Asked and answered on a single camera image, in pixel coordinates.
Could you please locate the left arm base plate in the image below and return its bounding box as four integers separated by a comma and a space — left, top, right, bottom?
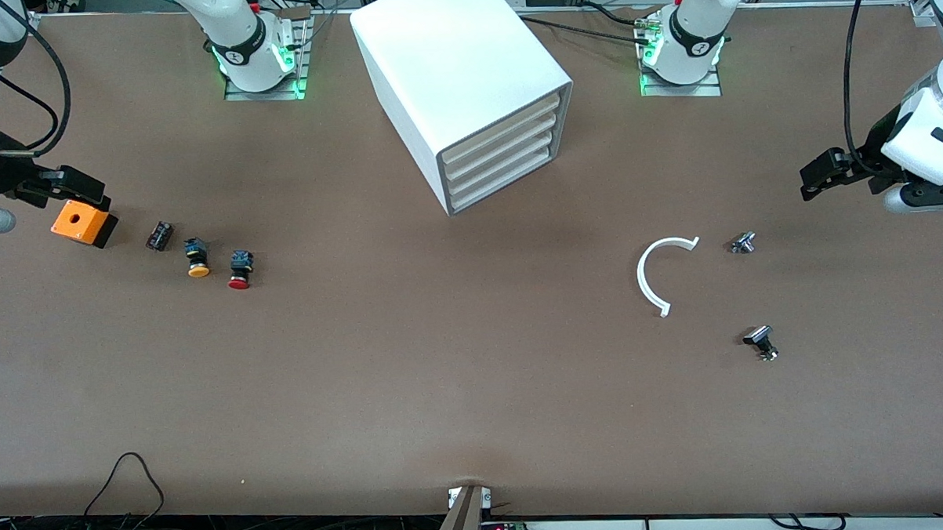
637, 13, 723, 100

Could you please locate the white curved plastic arc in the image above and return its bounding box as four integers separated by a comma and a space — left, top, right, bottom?
635, 236, 703, 320

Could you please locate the table edge clamp mount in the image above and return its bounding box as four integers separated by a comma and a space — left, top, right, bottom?
428, 484, 494, 530

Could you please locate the black looped table cable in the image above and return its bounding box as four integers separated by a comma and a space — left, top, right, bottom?
82, 452, 165, 519

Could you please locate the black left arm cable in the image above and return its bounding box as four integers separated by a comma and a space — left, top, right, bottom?
839, 0, 885, 178

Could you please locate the black base power cable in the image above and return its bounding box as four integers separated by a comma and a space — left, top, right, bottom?
519, 11, 646, 41

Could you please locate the black-capped metal switch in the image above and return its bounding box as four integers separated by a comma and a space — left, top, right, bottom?
742, 324, 780, 363

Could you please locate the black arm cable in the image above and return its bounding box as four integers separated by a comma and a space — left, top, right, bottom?
839, 0, 885, 178
0, 0, 74, 157

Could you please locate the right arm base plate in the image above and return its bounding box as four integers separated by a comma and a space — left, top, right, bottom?
221, 8, 310, 103

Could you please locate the white drawer cabinet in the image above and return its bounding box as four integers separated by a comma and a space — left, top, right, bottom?
350, 0, 578, 220

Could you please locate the yellow push button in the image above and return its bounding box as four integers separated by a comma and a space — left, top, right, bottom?
183, 237, 212, 279

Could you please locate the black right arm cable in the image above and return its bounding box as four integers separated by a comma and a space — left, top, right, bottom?
0, 0, 74, 157

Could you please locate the white scoop-front cabinet drawer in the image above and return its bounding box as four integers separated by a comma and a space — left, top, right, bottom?
447, 147, 558, 212

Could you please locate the orange button enclosure box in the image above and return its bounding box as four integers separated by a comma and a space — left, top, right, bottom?
49, 198, 120, 251

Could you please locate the red push button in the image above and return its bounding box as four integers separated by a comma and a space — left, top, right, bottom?
227, 249, 256, 291

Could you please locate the beige closed cabinet drawer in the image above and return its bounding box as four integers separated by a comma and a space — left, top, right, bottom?
444, 112, 559, 181
445, 129, 558, 197
442, 94, 558, 165

